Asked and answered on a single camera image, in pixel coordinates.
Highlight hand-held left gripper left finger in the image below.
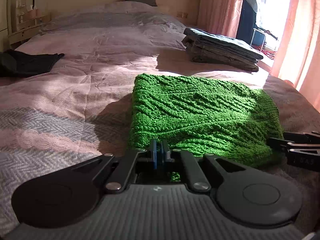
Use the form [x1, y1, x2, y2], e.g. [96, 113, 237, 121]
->
[72, 139, 158, 193]

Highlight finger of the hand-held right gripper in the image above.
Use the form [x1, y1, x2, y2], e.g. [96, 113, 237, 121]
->
[266, 138, 320, 173]
[284, 131, 320, 143]

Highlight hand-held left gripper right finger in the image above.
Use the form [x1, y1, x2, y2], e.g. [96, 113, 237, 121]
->
[161, 140, 248, 193]

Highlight green knitted vest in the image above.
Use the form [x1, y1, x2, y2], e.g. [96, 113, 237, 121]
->
[127, 73, 284, 183]

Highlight pink curtain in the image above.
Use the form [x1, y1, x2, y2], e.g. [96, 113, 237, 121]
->
[197, 0, 247, 39]
[270, 0, 320, 103]

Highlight dark blue chair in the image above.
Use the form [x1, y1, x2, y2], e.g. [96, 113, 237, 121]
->
[236, 0, 261, 47]

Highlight black pants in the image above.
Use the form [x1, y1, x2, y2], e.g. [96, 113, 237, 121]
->
[0, 49, 65, 78]

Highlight cream dressing table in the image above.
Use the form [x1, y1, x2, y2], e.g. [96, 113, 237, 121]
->
[9, 0, 52, 47]

